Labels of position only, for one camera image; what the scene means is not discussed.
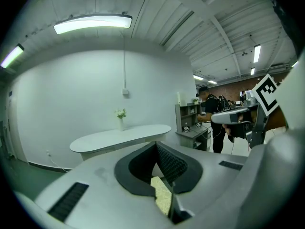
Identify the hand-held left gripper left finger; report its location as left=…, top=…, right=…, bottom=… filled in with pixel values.
left=34, top=141, right=173, bottom=229

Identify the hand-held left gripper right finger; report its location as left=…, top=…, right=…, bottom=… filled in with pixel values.
left=156, top=141, right=250, bottom=225

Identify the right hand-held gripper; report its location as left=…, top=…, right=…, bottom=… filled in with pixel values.
left=211, top=73, right=279, bottom=149

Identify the large ceiling light panel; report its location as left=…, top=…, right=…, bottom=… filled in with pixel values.
left=53, top=13, right=133, bottom=35

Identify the white wall conduit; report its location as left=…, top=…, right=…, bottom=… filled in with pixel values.
left=122, top=37, right=126, bottom=90

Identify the cream floral cushion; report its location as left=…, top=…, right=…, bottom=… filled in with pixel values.
left=150, top=175, right=173, bottom=217

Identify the white door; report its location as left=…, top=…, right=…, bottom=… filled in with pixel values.
left=5, top=89, right=30, bottom=163

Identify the grey desk with shelves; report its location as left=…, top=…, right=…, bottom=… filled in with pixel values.
left=174, top=102, right=213, bottom=150

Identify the white wall socket cable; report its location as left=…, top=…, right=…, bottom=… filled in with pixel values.
left=48, top=155, right=72, bottom=173

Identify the white flower bouquet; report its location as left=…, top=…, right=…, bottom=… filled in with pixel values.
left=114, top=107, right=127, bottom=120

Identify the white curved counter table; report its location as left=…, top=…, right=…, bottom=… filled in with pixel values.
left=69, top=124, right=173, bottom=162

